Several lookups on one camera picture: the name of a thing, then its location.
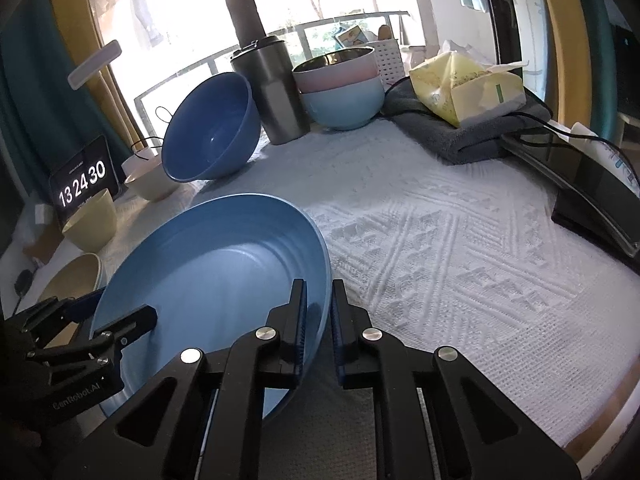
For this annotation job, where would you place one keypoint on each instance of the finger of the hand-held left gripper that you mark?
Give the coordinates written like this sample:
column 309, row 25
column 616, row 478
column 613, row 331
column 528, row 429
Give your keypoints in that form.
column 82, row 302
column 130, row 322

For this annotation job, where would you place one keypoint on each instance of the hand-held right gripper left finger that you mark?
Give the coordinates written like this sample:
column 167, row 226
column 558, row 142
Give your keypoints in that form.
column 299, row 322

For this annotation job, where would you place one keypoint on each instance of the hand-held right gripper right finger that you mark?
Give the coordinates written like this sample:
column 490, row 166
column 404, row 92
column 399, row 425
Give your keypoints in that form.
column 337, row 330

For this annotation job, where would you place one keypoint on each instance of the pale green bowl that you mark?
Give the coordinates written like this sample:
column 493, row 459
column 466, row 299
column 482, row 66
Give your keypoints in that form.
column 90, row 225

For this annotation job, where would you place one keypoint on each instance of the blue plate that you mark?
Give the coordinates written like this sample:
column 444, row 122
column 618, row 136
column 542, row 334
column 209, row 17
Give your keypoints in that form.
column 210, row 270

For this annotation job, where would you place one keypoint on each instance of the dark blue bowl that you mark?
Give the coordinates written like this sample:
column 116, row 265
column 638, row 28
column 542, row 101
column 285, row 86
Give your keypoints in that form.
column 210, row 130

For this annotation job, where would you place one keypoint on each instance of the beige bowl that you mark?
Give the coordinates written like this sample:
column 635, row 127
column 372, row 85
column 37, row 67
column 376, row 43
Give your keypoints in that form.
column 70, row 275

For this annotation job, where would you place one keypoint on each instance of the white textured tablecloth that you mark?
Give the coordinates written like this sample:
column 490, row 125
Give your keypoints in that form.
column 425, row 260

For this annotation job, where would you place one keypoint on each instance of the tablet showing clock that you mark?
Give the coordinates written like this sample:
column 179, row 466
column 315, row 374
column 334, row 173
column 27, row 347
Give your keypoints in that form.
column 80, row 180

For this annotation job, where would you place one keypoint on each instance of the white bowl pink inside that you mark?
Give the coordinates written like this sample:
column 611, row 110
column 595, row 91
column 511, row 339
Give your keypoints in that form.
column 152, row 185

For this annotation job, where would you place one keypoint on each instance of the white desktop holder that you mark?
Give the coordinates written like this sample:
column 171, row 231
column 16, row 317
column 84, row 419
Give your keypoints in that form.
column 140, row 157

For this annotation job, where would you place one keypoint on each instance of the folded grey towel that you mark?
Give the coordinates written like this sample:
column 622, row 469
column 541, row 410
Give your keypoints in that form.
column 440, row 135

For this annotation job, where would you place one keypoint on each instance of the light blue bowl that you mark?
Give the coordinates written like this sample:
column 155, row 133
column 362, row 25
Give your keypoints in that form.
column 345, row 105

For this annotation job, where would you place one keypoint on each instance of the teal curtain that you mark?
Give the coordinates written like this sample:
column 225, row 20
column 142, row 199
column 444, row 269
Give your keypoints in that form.
column 30, row 85

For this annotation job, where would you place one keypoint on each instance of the stainless steel tumbler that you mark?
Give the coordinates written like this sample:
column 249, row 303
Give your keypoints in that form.
column 275, row 100

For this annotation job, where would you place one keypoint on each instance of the pink steel-lined bowl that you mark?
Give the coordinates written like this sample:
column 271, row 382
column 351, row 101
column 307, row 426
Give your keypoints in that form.
column 340, row 77

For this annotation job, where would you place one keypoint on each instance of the yellow tissue pack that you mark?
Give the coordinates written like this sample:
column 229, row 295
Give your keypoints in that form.
column 450, row 85

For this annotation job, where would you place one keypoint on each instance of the white slotted basket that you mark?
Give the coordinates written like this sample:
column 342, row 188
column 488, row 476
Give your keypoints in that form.
column 390, row 60

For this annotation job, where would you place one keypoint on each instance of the small printed box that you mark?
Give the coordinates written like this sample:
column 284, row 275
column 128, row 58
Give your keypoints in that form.
column 352, row 37

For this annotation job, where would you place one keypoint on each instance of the yellow curtain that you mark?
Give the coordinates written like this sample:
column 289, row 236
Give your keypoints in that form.
column 75, row 10

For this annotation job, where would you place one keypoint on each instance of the balcony railing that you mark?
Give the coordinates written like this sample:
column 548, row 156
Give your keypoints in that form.
column 320, row 22

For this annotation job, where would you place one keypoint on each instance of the hanging pale garment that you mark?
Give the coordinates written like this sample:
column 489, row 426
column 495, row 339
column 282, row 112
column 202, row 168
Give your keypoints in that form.
column 145, row 5

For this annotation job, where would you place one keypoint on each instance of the white printed packet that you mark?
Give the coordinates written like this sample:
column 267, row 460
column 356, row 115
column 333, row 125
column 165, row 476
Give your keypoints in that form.
column 605, row 152

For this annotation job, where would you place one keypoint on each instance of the black monitor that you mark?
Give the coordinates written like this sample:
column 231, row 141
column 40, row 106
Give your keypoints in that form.
column 627, row 70

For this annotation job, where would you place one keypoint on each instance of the dark window post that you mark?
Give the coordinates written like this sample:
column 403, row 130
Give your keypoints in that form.
column 240, row 0

